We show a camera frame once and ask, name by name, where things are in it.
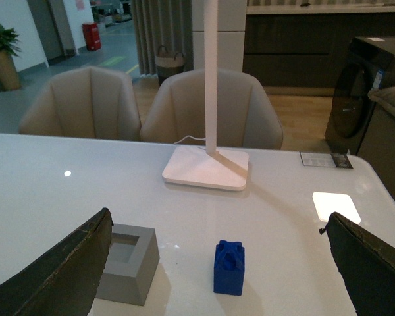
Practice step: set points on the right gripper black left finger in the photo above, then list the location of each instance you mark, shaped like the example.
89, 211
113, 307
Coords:
64, 280

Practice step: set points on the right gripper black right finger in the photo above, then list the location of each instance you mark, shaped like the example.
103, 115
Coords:
366, 264

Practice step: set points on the gray square base block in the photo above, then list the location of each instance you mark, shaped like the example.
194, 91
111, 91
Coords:
131, 265

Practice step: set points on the blue plastic part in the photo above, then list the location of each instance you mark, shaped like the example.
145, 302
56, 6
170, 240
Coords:
229, 268

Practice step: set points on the dark label card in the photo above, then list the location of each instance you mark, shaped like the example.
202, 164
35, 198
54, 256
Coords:
333, 160

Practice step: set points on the beige chair left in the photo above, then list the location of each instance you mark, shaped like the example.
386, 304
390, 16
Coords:
88, 102

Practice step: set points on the beige chair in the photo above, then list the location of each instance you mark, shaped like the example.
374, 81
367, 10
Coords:
88, 102
245, 116

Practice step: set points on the beige chair right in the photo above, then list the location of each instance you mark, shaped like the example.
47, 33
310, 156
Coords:
245, 116

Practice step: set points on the black washing machine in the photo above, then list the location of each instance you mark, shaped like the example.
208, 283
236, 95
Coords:
370, 64

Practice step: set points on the dark kitchen counter cabinet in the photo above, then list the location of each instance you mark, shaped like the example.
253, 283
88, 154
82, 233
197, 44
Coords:
305, 48

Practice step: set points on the green potted plant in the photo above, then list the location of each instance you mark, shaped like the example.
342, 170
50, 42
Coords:
9, 48

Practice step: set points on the white cabinet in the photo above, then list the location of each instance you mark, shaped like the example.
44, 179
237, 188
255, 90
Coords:
231, 34

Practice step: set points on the woven basket with handles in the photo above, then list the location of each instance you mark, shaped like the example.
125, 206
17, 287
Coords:
168, 63

